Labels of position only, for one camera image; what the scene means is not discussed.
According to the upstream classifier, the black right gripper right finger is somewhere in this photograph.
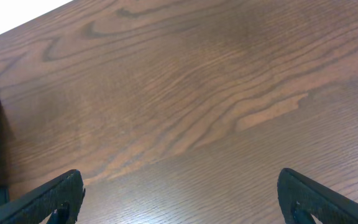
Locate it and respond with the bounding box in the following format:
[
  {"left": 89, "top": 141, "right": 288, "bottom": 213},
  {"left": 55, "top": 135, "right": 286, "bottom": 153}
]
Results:
[{"left": 277, "top": 168, "right": 358, "bottom": 224}]

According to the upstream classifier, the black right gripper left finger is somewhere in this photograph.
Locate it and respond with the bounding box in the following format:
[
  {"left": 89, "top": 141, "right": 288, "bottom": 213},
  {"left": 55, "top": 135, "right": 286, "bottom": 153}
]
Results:
[{"left": 0, "top": 169, "right": 85, "bottom": 224}]

